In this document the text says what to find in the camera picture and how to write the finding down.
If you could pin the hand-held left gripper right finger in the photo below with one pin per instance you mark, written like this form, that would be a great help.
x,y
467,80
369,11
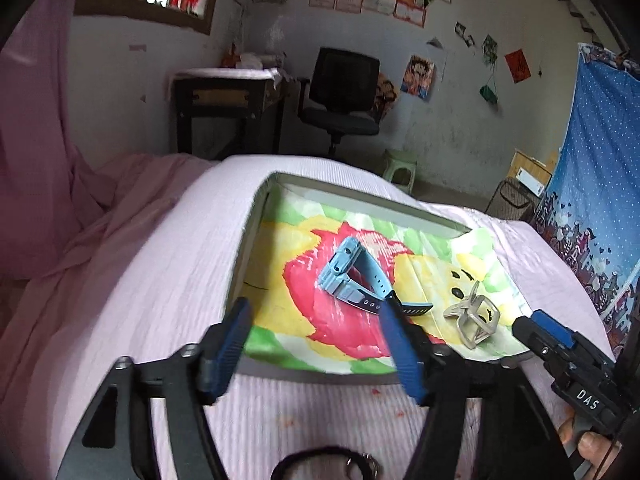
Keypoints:
x,y
400,350

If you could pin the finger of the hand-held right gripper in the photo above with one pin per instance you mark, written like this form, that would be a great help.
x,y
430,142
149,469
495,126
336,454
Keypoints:
x,y
552,327
530,335

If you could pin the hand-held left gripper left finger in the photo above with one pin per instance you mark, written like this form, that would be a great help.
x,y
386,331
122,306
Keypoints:
x,y
230,345

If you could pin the white cardboard box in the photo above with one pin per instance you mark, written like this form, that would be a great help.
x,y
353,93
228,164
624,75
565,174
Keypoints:
x,y
240,260

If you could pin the blue smartwatch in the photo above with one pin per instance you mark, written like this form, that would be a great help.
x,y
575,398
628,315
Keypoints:
x,y
345,260

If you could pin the person's right hand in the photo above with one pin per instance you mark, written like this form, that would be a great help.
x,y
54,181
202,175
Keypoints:
x,y
590,447

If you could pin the flower printed paper lining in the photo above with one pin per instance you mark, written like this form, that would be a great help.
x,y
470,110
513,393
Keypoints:
x,y
325,320

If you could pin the pink bedsheet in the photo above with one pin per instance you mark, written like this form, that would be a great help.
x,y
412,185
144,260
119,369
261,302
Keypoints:
x,y
150,285

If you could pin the cardboard carton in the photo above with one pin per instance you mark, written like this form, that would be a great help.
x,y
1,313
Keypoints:
x,y
535,170

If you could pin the blue printed curtain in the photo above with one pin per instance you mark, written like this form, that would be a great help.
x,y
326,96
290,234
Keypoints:
x,y
600,160

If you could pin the green plastic stool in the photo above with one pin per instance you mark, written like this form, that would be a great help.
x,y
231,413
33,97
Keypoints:
x,y
400,160

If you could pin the green hanging pouch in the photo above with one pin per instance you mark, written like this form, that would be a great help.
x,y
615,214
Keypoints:
x,y
489,95

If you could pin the dark wooden desk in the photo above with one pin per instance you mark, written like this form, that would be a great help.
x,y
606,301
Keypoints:
x,y
225,95

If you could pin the red paper square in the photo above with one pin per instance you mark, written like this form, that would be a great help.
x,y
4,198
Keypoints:
x,y
517,65

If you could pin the black office chair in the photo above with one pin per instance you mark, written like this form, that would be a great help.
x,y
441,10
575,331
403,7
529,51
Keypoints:
x,y
342,75

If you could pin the white paper pile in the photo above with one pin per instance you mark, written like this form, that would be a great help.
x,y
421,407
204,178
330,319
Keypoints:
x,y
252,60

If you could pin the pink curtain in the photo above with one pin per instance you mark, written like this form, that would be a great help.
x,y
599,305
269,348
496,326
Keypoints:
x,y
35,135

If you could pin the orange cartoon wall sticker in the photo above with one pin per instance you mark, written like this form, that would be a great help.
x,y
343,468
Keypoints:
x,y
387,95

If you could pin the cartoon character wall poster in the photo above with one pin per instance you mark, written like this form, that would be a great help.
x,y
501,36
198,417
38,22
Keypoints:
x,y
418,77

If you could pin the small wall photo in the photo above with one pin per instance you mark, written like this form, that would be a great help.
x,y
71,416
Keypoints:
x,y
464,34
489,49

